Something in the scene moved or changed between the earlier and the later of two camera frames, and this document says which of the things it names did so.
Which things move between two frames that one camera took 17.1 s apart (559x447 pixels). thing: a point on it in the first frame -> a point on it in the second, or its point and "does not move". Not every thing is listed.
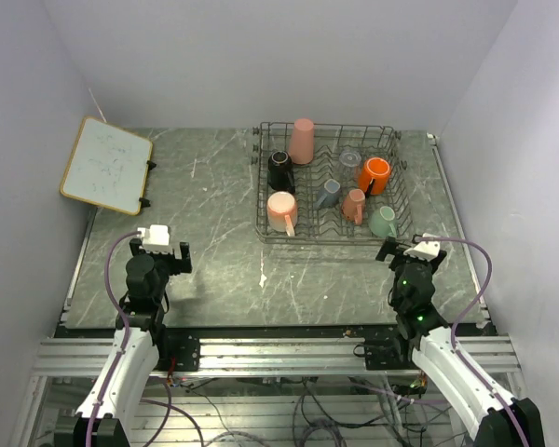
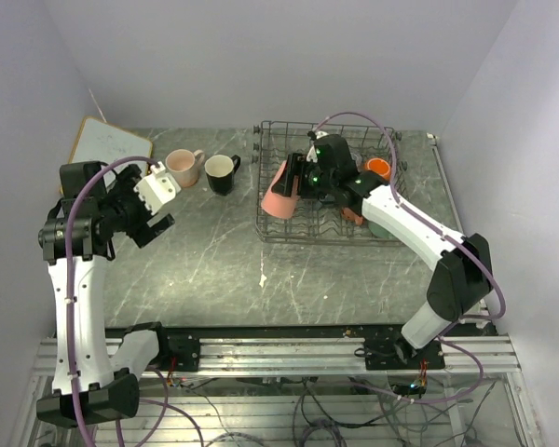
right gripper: (389, 248) -> (296, 165)
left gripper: (176, 264) -> (123, 184)
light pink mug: (282, 211) -> (184, 166)
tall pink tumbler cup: (301, 149) -> (279, 205)
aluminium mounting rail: (258, 357) does not move
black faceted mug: (280, 171) -> (220, 170)
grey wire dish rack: (330, 183) does not move
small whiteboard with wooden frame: (108, 165) does not move
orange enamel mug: (374, 173) does not move
